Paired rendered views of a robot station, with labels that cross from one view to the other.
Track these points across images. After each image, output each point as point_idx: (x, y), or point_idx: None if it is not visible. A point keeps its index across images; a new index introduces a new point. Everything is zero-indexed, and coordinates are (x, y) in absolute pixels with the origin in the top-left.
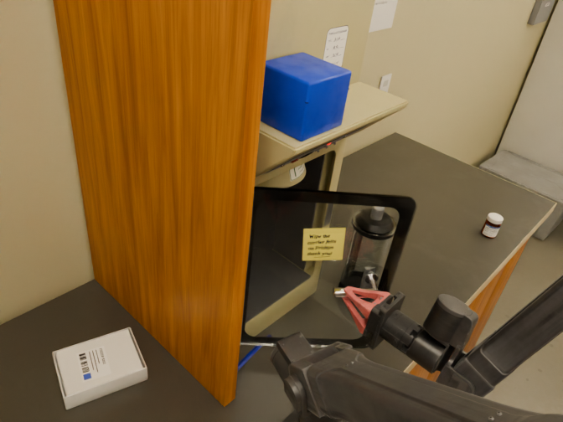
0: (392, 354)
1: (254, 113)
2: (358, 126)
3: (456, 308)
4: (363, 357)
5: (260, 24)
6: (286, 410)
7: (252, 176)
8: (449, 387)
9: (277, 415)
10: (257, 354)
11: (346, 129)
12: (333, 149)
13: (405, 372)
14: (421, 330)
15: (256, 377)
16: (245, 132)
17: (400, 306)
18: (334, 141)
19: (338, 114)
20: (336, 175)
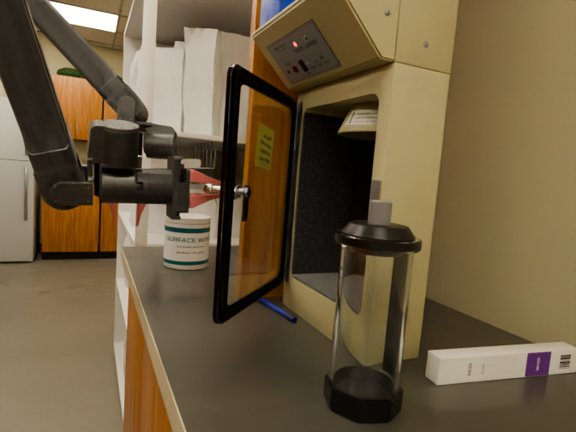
0: (202, 381)
1: (254, 13)
2: (285, 13)
3: (114, 122)
4: (111, 70)
5: None
6: (203, 309)
7: (252, 59)
8: (63, 18)
9: (203, 306)
10: (275, 314)
11: (275, 15)
12: (373, 92)
13: (166, 384)
14: (136, 175)
15: (249, 308)
16: (251, 27)
17: (172, 171)
18: (303, 44)
19: (276, 3)
20: (381, 138)
